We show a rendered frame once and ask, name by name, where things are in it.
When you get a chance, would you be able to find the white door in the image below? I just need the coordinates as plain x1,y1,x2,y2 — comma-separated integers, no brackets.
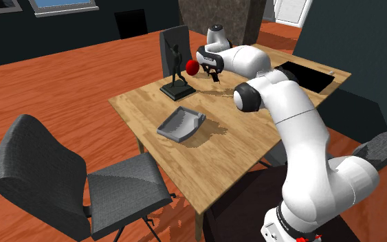
273,0,313,28

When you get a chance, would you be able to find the dark robot stand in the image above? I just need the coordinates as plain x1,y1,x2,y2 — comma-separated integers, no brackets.
202,163,362,242

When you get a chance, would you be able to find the wooden table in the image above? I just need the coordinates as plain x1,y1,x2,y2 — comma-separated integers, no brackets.
107,43,353,242

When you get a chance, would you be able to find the grey office chair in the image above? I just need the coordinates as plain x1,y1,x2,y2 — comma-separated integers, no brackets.
159,25,194,80
0,113,177,242
351,113,387,172

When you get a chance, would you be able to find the grey tray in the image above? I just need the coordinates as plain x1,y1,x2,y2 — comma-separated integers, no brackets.
156,106,207,144

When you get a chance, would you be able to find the red ball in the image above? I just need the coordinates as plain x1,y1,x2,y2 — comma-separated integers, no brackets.
185,60,200,76

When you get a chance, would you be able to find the dark figure statue on base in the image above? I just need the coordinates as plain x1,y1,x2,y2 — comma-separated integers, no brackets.
159,43,197,102

